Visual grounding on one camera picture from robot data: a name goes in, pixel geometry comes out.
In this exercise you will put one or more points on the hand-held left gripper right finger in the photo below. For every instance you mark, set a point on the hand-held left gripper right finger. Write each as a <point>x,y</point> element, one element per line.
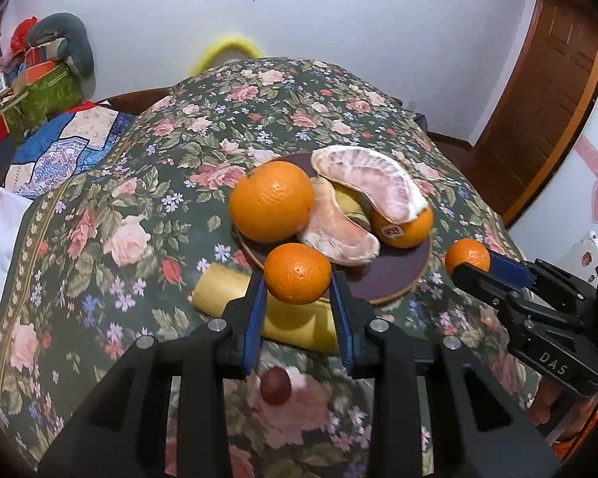
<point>341,331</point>

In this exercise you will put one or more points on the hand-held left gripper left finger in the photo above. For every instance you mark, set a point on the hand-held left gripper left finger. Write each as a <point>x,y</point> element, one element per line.
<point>253,331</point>

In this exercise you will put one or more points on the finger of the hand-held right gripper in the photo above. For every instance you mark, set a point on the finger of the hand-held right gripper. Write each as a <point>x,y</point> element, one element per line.
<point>511,271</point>
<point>483,286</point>

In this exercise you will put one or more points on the small tangerine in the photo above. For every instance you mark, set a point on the small tangerine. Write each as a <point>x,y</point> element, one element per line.
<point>297,274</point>
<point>467,256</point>

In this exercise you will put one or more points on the dark red grape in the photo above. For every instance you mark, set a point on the dark red grape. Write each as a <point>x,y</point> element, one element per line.
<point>275,384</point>

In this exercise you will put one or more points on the purple round plate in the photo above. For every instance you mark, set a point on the purple round plate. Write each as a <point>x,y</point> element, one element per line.
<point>393,276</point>

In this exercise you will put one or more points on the large orange with sticker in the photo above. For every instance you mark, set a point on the large orange with sticker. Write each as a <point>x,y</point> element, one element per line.
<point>408,234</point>

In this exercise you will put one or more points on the pinkish peeled pomelo segment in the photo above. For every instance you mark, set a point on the pinkish peeled pomelo segment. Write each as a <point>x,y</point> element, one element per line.
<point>339,239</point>

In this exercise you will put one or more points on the short yellow sugarcane piece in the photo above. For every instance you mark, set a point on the short yellow sugarcane piece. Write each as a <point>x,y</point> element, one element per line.
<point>349,201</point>

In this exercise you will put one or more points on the large plain orange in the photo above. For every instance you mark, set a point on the large plain orange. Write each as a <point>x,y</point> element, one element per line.
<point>271,202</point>

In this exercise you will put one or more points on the pomelo segment with white pith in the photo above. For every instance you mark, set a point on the pomelo segment with white pith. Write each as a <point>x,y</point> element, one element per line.
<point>378,179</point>

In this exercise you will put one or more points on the person's right hand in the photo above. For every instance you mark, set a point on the person's right hand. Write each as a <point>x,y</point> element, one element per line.
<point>548,401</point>

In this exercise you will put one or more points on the brown wooden door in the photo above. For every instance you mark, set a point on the brown wooden door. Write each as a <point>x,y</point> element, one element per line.
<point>543,109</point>

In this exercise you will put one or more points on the floral tablecloth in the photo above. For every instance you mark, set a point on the floral tablecloth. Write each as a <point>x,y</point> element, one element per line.
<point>129,209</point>

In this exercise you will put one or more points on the blue patchwork quilt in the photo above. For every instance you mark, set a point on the blue patchwork quilt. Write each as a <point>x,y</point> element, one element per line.
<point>65,149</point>

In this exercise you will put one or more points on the wooden bed footboard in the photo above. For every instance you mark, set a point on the wooden bed footboard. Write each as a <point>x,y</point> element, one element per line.
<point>129,99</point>

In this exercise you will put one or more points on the white cloth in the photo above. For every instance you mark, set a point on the white cloth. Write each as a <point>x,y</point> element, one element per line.
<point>0,259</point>

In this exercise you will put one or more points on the green fabric bag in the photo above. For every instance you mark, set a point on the green fabric bag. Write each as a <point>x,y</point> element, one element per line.
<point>45,97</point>

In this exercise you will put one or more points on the orange box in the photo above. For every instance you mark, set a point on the orange box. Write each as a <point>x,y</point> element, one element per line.
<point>37,69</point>

